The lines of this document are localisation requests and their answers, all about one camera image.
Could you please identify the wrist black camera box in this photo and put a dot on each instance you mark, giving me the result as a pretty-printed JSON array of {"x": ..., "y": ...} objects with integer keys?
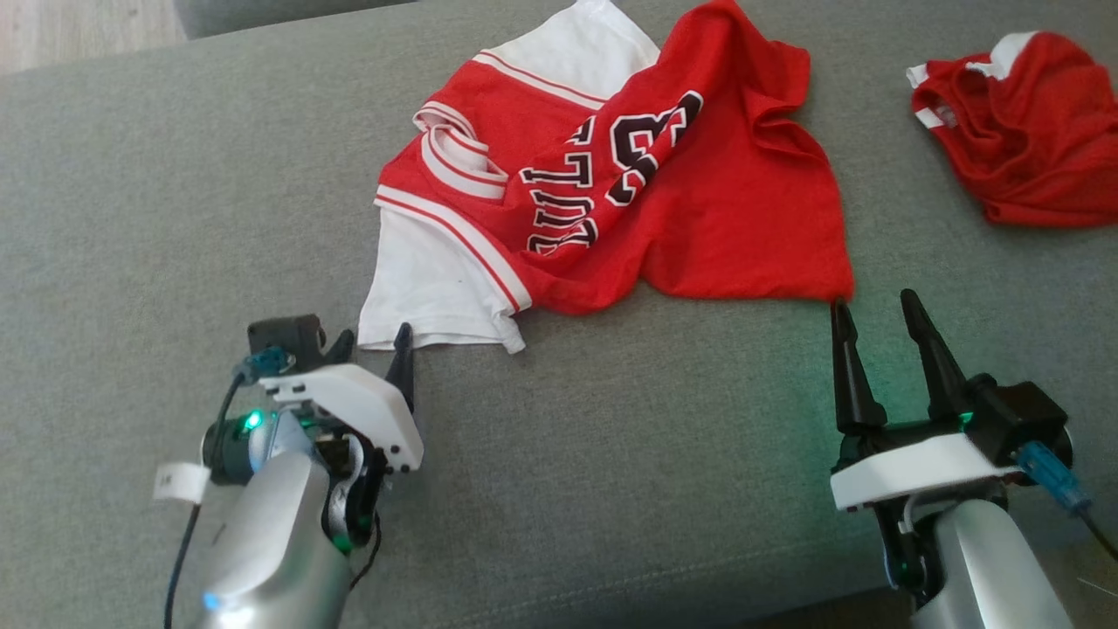
[
  {"x": 1022, "y": 415},
  {"x": 284, "y": 336}
]

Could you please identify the red shorts white side stripe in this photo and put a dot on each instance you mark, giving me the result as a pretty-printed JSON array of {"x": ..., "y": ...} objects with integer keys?
[{"x": 1031, "y": 148}]

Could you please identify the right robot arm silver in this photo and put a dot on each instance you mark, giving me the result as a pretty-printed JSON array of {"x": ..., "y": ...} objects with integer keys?
[{"x": 996, "y": 568}]

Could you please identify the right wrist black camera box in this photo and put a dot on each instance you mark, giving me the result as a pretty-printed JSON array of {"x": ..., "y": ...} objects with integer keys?
[{"x": 1022, "y": 415}]

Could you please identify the grey sofa seat cushion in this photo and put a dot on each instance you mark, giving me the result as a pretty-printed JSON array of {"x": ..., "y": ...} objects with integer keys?
[{"x": 262, "y": 13}]

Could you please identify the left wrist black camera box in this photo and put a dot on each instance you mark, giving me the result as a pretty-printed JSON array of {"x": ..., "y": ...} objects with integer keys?
[{"x": 284, "y": 336}]

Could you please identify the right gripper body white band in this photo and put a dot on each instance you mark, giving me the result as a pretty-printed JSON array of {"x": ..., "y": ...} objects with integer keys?
[{"x": 917, "y": 467}]

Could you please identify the large grey sofa chaise cushion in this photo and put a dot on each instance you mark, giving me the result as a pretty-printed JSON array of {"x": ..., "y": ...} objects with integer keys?
[{"x": 131, "y": 218}]

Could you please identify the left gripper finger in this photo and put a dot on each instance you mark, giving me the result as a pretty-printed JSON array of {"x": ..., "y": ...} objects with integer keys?
[
  {"x": 342, "y": 349},
  {"x": 403, "y": 367}
]

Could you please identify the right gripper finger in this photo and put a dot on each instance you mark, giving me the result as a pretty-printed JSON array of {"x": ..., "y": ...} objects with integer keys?
[
  {"x": 852, "y": 376},
  {"x": 939, "y": 367}
]

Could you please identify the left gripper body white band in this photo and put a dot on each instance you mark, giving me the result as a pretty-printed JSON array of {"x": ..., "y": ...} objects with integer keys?
[{"x": 367, "y": 419}]

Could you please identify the red white Bulls jersey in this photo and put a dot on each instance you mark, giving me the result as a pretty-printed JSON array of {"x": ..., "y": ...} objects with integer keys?
[{"x": 699, "y": 218}]

